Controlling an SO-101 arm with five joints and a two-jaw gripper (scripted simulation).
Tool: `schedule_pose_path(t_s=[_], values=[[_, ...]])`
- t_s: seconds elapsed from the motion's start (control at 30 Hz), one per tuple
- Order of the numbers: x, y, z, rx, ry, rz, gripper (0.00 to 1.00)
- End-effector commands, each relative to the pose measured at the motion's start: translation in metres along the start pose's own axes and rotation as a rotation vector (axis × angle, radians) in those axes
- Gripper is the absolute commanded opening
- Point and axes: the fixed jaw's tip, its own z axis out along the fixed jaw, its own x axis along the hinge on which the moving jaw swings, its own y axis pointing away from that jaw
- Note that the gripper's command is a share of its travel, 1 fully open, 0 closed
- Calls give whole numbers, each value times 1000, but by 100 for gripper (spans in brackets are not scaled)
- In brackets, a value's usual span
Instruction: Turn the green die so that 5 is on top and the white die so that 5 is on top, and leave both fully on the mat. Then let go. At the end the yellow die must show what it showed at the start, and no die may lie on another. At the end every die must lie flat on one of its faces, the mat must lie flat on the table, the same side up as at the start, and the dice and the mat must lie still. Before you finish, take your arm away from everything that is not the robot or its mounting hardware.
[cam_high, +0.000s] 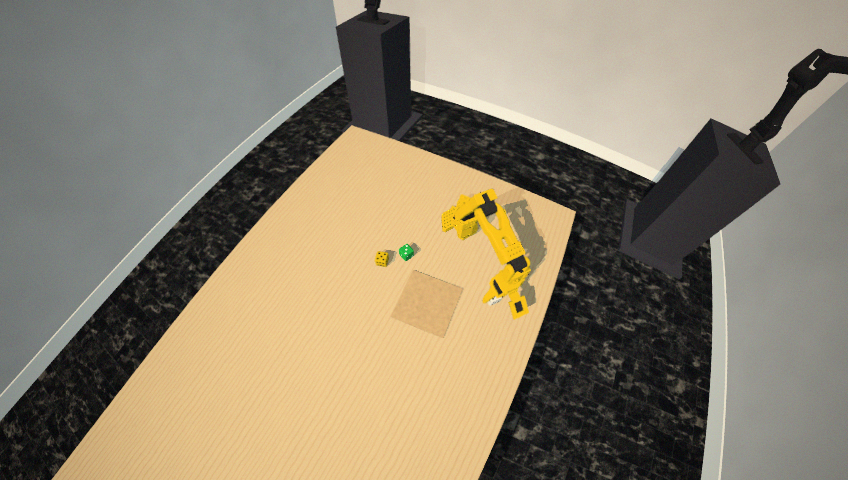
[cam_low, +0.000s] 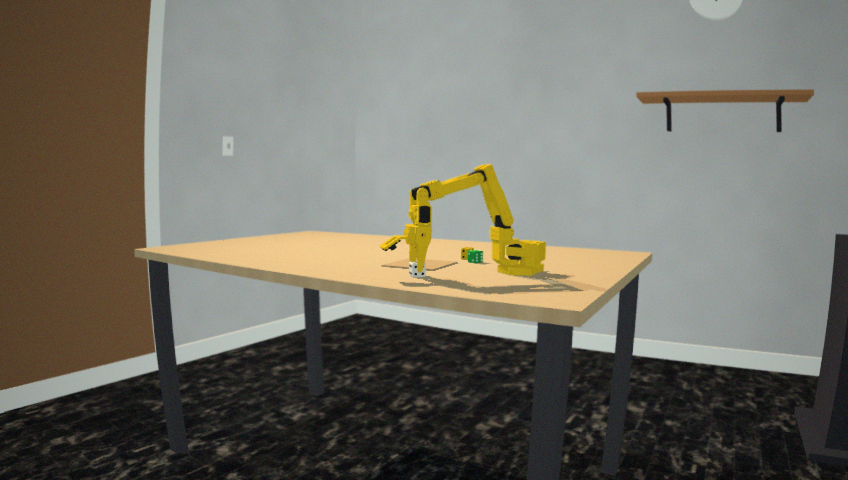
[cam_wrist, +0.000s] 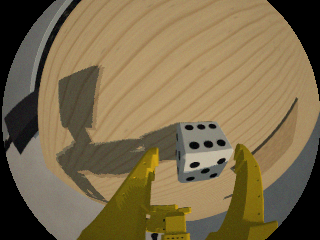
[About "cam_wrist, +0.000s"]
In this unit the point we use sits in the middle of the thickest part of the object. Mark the brown textured mat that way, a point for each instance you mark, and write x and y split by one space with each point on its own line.
274 147

